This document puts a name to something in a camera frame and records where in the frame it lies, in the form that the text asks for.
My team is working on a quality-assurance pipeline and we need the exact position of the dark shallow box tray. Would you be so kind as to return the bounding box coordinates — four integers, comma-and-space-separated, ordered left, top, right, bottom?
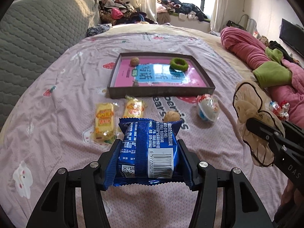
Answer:
108, 52, 215, 99

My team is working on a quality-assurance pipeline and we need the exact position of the large walnut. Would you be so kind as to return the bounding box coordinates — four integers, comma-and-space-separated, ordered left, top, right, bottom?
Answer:
163, 111, 180, 123

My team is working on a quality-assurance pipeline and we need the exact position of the white curtain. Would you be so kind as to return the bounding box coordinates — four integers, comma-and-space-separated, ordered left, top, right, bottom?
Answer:
210, 0, 228, 32

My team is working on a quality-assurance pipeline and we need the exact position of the white blue ball snack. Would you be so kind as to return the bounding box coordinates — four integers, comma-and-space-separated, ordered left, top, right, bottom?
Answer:
196, 94, 220, 123

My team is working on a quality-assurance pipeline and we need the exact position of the yellow rice cracker pack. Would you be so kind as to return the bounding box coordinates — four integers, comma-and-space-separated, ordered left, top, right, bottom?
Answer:
93, 102, 117, 144
123, 95, 146, 118

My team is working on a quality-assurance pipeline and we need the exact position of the small walnut in tray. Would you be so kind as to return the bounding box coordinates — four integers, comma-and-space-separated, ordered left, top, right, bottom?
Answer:
130, 57, 140, 67

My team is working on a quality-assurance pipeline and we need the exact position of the black television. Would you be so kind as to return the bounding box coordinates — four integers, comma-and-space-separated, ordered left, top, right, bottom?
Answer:
279, 19, 304, 57

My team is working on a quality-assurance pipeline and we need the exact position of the clothes pile on windowsill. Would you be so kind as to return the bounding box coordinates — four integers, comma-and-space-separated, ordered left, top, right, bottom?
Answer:
157, 0, 210, 22

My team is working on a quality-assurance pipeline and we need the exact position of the pink and green quilt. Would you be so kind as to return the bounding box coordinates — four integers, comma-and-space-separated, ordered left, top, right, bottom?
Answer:
221, 27, 303, 128

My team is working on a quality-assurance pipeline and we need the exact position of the beige mesh pouch black trim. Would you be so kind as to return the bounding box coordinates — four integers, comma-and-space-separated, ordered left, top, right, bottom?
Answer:
233, 80, 285, 167

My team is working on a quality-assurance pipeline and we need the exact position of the grey quilted headboard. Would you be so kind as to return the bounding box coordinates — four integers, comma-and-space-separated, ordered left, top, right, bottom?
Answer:
1, 0, 99, 126

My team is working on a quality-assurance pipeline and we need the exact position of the blue snack packet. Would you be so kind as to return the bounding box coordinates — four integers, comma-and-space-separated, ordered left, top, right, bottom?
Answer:
103, 117, 193, 189

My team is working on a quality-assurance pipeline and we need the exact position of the green fuzzy ring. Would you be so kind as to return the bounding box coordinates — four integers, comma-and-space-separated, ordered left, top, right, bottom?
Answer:
169, 58, 189, 72

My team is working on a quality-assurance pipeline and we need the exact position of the small wrapped candy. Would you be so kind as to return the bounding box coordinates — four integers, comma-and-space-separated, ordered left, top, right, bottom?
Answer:
269, 101, 290, 120

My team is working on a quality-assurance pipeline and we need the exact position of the clothes pile left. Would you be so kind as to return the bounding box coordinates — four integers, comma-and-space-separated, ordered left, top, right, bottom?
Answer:
86, 0, 156, 37

